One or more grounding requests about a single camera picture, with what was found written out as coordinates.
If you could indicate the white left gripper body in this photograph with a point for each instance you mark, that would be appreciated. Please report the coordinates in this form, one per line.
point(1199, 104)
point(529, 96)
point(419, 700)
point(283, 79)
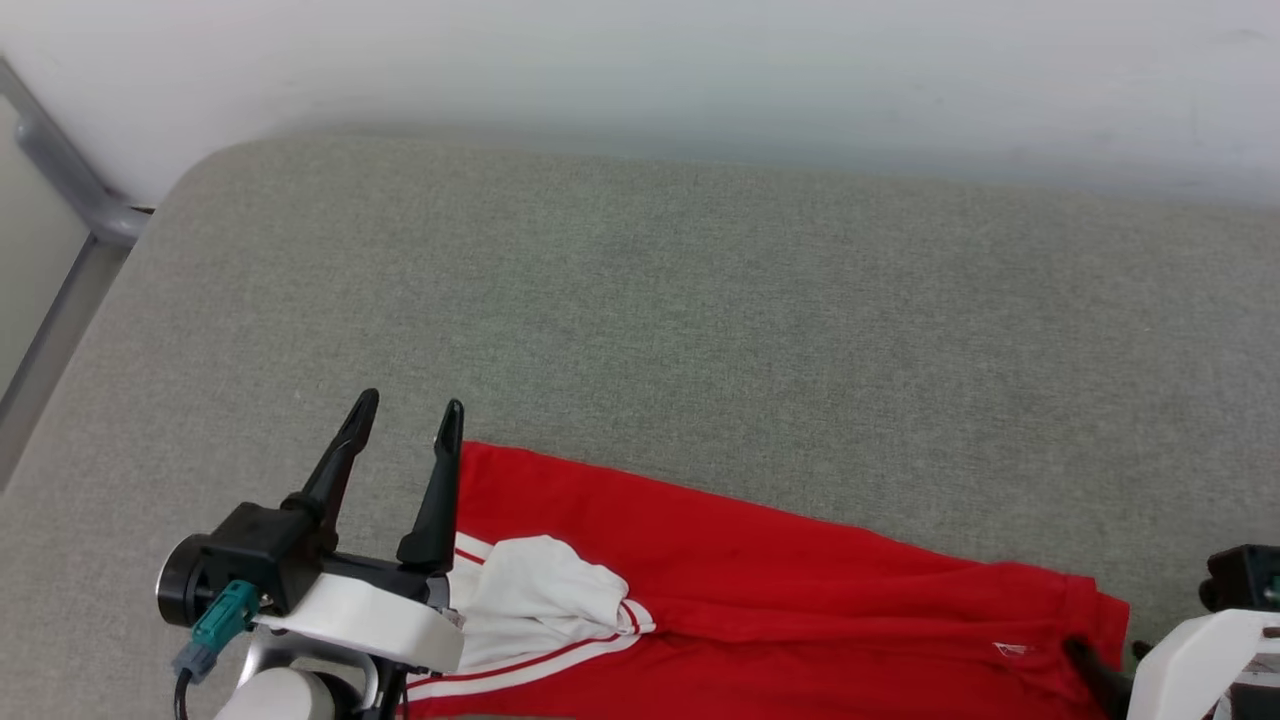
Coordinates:
point(380, 620)

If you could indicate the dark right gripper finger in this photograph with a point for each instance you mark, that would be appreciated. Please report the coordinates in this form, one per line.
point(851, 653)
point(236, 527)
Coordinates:
point(1100, 680)

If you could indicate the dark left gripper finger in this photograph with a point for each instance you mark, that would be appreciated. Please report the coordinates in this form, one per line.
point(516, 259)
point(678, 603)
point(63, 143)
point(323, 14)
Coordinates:
point(345, 450)
point(440, 490)

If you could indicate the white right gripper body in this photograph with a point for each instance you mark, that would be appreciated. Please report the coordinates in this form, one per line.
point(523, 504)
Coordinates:
point(1190, 665)

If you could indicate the red Bulls jersey white sleeves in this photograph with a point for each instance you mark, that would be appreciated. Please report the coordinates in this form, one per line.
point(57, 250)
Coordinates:
point(750, 560)

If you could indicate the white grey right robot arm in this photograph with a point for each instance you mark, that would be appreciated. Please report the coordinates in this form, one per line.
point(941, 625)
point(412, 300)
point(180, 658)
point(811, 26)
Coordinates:
point(1260, 695)

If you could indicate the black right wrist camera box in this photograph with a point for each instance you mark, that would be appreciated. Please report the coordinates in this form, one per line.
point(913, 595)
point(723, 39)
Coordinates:
point(1250, 578)

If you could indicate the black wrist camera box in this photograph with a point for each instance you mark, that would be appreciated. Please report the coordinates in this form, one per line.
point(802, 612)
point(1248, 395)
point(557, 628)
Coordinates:
point(250, 550)
point(1250, 578)

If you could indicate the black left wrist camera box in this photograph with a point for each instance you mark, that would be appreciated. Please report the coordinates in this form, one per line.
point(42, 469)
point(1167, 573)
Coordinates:
point(250, 550)

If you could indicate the grey frame strip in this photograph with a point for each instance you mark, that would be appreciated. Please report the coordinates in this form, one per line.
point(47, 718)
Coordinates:
point(70, 180)

